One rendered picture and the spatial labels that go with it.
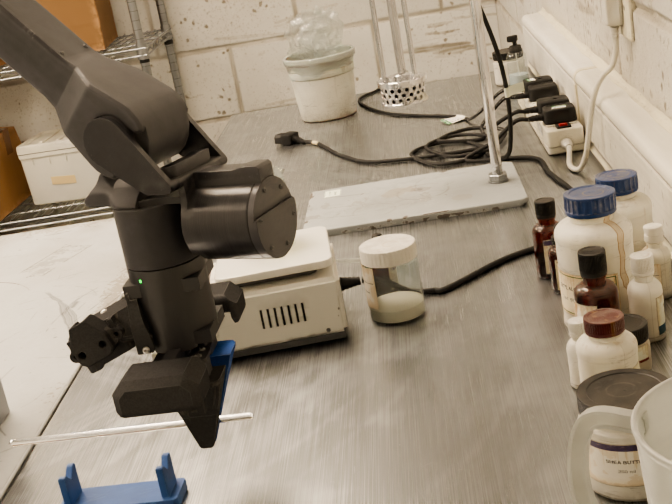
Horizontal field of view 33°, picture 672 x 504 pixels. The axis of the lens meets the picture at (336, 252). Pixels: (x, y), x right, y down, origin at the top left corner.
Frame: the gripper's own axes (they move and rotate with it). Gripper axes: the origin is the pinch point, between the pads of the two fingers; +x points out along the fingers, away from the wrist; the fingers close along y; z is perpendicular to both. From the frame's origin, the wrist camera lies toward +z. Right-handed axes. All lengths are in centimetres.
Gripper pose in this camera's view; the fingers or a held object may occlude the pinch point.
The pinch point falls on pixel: (199, 405)
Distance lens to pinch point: 87.8
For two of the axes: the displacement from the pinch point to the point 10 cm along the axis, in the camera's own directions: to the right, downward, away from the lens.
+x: 1.7, 9.3, 3.2
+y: -0.9, 3.3, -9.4
